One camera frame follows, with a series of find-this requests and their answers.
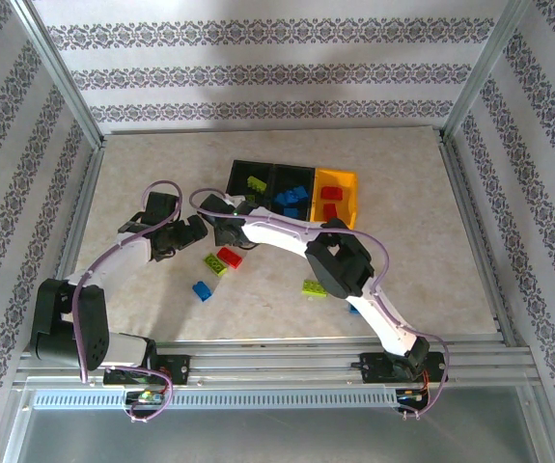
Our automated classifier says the black plastic bin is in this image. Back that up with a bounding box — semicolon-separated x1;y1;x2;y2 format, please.
267;163;318;225
226;159;276;214

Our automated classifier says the yellow plastic bin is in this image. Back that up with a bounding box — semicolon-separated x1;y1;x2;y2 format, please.
307;166;360;232

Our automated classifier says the grey metal sheet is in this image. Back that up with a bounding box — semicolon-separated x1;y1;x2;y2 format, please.
0;385;555;463

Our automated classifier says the aluminium side rail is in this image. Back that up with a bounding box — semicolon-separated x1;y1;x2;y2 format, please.
438;132;522;347
47;138;107;290

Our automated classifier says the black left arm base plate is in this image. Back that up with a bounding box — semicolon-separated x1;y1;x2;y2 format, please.
102;354;192;387

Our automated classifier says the aluminium mounting rail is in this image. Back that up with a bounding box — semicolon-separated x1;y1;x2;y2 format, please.
12;339;542;390

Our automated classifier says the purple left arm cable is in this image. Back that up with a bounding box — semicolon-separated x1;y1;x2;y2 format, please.
74;180;184;424

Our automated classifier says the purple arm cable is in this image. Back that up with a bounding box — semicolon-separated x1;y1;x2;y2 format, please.
188;187;451;420
74;180;184;424

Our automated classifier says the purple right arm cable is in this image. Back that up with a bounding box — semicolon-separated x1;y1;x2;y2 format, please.
188;187;451;420

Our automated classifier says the grey slotted cable duct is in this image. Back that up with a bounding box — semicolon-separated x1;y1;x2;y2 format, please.
32;388;400;411

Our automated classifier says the aluminium frame post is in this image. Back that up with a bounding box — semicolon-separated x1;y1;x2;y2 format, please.
443;0;533;140
9;0;105;149

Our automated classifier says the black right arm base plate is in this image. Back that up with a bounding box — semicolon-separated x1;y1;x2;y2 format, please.
361;352;450;386

